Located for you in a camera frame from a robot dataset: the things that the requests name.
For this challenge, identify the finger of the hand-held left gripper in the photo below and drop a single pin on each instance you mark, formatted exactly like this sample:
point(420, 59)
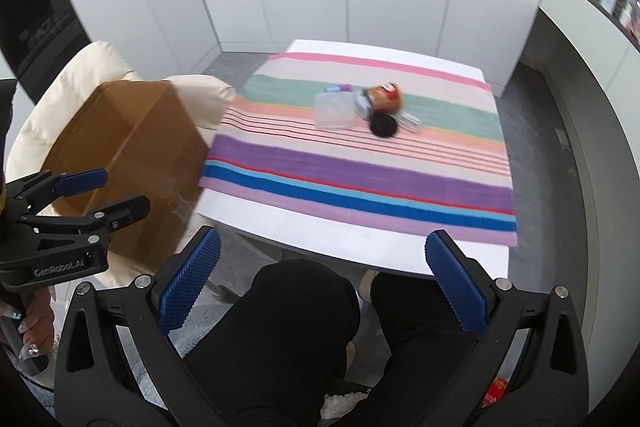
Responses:
point(80, 182)
point(120, 212)

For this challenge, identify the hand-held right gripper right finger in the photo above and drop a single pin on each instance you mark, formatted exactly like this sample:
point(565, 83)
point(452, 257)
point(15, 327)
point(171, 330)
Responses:
point(457, 289)

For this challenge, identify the cardboard box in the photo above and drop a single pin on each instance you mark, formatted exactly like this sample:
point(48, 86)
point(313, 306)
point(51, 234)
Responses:
point(150, 147)

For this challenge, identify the clear plastic container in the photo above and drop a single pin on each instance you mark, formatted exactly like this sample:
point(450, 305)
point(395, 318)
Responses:
point(334, 112)

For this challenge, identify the person's left hand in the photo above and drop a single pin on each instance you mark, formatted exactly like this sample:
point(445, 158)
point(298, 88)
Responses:
point(42, 327)

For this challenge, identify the jar with orange label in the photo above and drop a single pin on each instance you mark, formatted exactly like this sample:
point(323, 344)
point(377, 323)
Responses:
point(385, 97)

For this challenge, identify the red packet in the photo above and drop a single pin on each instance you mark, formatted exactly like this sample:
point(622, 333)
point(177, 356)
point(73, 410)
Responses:
point(496, 391)

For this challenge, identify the black built-in appliance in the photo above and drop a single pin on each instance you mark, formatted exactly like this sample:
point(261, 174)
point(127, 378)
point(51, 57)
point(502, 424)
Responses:
point(35, 22)

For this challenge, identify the cream padded chair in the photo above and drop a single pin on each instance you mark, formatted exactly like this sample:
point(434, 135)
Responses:
point(80, 72)

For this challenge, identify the grey socket plate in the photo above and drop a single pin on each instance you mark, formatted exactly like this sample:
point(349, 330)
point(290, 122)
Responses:
point(563, 140)

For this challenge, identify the small clear jar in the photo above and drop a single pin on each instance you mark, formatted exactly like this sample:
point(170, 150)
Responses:
point(410, 122)

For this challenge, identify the striped colourful cloth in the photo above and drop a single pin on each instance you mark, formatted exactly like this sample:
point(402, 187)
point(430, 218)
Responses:
point(350, 177)

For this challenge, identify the person's black pants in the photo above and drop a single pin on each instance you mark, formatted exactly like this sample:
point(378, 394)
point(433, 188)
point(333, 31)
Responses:
point(280, 322)

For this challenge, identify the black round compact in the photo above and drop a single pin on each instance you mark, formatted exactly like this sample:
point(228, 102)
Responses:
point(383, 126)

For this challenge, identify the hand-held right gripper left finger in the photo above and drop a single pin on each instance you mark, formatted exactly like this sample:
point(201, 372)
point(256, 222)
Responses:
point(190, 282)

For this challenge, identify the small blue purple item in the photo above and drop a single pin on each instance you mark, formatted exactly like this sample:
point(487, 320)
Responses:
point(337, 87)

